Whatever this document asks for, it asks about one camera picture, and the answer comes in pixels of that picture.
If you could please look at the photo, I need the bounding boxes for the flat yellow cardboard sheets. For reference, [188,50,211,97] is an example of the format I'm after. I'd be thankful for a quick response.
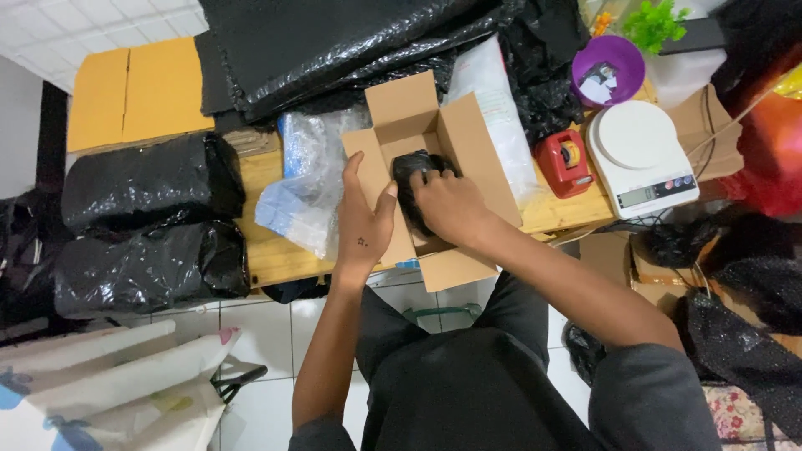
[66,36,215,154]

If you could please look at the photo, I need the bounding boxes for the green artificial plant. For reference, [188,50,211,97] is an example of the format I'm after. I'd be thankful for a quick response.
[622,0,691,55]

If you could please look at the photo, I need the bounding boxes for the clear bubble wrap bag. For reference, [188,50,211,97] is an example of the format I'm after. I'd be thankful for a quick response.
[254,108,374,261]

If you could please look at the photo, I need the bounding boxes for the person's black clothing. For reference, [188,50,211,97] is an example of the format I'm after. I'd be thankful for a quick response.
[288,271,723,451]

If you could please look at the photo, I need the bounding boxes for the wooden table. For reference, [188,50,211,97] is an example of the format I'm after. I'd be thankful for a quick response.
[237,81,659,290]

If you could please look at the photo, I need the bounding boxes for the red plastic bag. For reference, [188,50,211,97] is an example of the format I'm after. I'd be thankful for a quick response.
[721,47,802,218]

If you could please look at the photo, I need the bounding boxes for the black plastic wrapped parcel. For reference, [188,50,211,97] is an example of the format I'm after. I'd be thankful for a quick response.
[61,132,246,236]
[53,220,251,315]

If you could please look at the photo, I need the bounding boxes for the purple plastic bowl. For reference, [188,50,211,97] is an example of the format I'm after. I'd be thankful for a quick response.
[571,35,646,109]

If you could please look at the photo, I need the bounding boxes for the person's left hand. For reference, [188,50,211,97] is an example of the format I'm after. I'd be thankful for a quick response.
[335,151,399,280]

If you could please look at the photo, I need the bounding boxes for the large black bubble wrap sheets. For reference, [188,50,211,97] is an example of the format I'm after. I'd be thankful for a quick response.
[193,0,590,144]

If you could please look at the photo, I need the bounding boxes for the black plastic item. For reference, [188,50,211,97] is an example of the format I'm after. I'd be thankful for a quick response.
[391,149,459,238]

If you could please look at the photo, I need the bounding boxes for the brown cardboard box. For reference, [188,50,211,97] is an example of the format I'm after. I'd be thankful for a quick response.
[341,70,523,293]

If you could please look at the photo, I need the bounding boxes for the red tape dispenser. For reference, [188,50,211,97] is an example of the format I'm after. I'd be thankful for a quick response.
[534,129,595,199]

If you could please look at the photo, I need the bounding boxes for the white printed fabric bag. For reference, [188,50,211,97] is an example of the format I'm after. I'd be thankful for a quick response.
[0,320,243,451]

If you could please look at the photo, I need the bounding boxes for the person's right hand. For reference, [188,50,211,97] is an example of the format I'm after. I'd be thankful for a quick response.
[409,167,502,247]

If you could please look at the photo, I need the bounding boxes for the white digital kitchen scale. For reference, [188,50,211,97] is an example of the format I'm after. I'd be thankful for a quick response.
[586,100,700,220]

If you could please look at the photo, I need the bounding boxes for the heap of boxes and black bags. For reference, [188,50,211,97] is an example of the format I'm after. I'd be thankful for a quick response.
[562,207,802,451]

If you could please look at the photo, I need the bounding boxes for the white plastic mailer bag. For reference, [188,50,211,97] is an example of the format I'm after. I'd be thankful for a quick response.
[447,34,541,203]

